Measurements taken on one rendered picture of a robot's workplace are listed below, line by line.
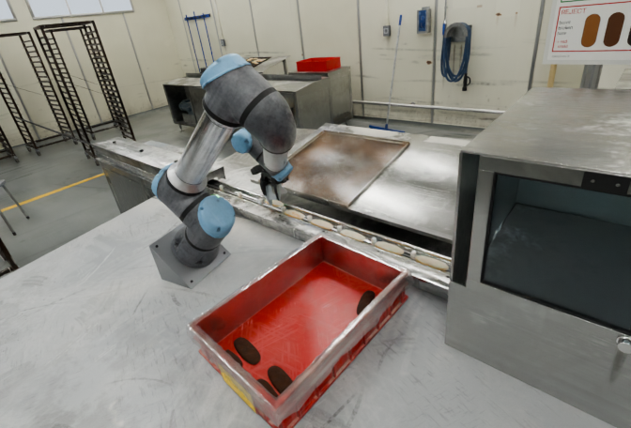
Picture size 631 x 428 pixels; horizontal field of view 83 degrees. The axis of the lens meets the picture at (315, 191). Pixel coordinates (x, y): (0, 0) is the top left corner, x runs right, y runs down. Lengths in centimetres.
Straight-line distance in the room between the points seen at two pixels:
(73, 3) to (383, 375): 817
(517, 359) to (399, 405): 26
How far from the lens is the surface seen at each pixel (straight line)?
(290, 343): 95
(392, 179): 144
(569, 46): 167
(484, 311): 83
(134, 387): 102
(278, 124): 81
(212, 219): 106
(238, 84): 82
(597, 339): 80
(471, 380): 91
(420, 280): 105
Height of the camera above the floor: 154
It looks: 26 degrees down
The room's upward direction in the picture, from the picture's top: 7 degrees counter-clockwise
